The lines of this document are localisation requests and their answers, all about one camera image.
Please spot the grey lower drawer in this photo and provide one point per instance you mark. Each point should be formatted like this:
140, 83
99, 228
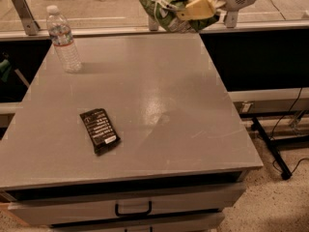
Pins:
181, 223

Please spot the green jalapeno chip bag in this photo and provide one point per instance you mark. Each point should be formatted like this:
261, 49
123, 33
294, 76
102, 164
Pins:
164, 13

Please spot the grey upper drawer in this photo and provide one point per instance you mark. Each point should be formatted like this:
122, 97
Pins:
101, 206

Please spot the middle metal railing bracket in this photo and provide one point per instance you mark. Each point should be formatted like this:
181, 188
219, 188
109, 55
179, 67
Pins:
153, 25

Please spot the clear plastic water bottle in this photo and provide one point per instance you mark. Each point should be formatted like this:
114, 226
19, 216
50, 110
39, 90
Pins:
62, 39

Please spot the right metal railing bracket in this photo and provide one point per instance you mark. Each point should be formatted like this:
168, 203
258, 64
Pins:
231, 19

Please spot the black metal stand leg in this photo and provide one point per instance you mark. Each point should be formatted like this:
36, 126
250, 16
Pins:
286, 174

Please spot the left metal railing bracket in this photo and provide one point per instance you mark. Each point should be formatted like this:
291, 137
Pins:
30, 25

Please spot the metal railing bracket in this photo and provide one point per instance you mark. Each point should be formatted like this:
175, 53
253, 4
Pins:
231, 19
153, 25
30, 25

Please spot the black drawer handle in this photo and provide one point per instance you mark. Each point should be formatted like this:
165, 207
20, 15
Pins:
133, 210

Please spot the black snack packet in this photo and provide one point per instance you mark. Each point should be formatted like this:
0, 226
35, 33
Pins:
100, 129

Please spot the grey drawer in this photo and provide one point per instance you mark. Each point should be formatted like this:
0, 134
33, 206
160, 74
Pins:
101, 206
181, 223

